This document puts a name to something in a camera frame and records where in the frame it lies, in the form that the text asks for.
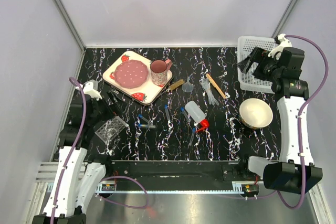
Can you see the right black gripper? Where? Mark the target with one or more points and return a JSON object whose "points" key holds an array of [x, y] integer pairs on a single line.
{"points": [[263, 57]]}

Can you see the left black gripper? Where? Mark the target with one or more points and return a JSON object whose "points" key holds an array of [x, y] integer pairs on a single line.
{"points": [[115, 105]]}

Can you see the blue capped test tube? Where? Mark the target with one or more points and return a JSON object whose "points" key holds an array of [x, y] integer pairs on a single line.
{"points": [[184, 112], [192, 137], [167, 113], [148, 124]]}

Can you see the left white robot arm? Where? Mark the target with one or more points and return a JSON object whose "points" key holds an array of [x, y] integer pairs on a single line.
{"points": [[71, 194]]}

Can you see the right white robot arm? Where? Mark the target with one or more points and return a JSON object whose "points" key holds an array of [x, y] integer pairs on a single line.
{"points": [[295, 171]]}

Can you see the white plastic basket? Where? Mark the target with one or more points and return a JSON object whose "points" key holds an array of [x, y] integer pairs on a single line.
{"points": [[245, 46]]}

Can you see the pink dotted plate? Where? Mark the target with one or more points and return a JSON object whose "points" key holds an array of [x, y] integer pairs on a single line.
{"points": [[131, 74]]}

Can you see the cream strawberry tray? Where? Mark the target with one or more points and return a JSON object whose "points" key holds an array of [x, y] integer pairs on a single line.
{"points": [[145, 94]]}

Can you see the clear test tube rack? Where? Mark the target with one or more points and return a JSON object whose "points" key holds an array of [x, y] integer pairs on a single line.
{"points": [[111, 129]]}

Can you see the wooden test tube clamp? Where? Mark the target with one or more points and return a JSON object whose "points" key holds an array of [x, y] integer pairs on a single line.
{"points": [[215, 85]]}

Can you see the cream floral bowl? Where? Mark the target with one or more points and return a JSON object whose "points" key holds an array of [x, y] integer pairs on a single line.
{"points": [[255, 113]]}

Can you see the clear plastic pipettes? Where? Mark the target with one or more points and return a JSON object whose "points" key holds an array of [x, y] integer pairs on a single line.
{"points": [[207, 88]]}

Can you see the pink patterned mug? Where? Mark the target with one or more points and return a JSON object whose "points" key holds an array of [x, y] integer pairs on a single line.
{"points": [[159, 71]]}

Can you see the clear plastic funnel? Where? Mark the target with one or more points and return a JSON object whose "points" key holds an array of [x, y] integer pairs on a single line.
{"points": [[187, 86]]}

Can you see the white wash bottle red cap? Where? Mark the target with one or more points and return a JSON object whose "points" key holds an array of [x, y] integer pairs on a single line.
{"points": [[197, 115]]}

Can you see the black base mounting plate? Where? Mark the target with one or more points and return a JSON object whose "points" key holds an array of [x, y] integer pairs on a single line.
{"points": [[183, 175]]}

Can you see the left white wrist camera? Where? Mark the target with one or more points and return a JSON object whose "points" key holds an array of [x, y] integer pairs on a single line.
{"points": [[91, 88]]}

